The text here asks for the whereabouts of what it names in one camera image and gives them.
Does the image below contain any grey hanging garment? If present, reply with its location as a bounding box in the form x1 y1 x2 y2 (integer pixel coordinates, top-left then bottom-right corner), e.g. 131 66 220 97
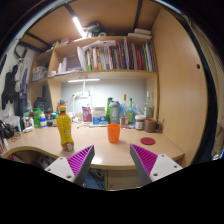
13 58 31 101

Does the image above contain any yellow juice bottle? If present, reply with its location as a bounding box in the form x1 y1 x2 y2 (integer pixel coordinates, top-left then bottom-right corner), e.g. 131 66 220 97
56 104 75 153

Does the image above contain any white desk lamp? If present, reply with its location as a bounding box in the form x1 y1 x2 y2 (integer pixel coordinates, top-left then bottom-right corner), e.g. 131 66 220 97
67 78 101 98

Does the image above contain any ceiling light tube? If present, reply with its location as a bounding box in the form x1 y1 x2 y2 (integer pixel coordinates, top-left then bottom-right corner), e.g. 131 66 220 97
72 16 86 38

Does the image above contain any brown ceramic mug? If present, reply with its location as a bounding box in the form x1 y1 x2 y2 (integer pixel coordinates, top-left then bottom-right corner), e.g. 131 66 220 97
144 117 163 134

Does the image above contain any dark hanging jacket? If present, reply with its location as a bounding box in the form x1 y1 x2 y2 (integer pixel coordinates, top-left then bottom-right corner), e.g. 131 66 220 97
0 64 19 111

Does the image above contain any orange plastic cup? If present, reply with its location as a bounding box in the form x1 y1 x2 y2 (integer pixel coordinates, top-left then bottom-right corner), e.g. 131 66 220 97
106 123 121 144

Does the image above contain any grey shaker bottle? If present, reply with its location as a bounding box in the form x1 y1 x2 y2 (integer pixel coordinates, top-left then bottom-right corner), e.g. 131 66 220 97
108 100 121 125

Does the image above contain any white bottle with blue label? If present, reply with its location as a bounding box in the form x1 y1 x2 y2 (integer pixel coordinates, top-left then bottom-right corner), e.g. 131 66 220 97
39 112 48 128

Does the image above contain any wooden shelf unit with books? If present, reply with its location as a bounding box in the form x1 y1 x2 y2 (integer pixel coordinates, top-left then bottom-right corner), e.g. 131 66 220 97
29 33 159 111

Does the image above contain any flat round red coaster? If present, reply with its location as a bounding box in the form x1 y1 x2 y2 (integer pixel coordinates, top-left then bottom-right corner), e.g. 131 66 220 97
139 136 156 146

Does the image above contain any pink pouch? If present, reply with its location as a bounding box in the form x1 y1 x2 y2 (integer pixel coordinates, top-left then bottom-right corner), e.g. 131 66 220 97
81 106 93 123

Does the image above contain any green glass bottle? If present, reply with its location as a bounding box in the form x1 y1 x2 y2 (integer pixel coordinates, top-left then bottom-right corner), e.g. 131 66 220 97
127 97 135 125

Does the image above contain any blue and white tissue box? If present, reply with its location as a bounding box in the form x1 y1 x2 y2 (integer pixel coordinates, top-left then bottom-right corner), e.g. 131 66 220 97
92 106 108 126

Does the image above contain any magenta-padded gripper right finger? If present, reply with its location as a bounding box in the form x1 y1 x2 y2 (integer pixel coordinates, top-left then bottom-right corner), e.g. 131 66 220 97
129 143 184 187

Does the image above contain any clear glass liquor bottle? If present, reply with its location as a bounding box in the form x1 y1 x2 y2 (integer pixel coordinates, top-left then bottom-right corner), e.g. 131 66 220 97
143 90 155 119

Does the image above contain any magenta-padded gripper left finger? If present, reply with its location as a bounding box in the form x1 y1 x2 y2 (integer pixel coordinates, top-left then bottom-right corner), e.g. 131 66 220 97
44 144 96 187

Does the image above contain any green canister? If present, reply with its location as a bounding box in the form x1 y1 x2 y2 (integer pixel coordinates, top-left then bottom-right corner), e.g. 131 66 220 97
32 107 43 128

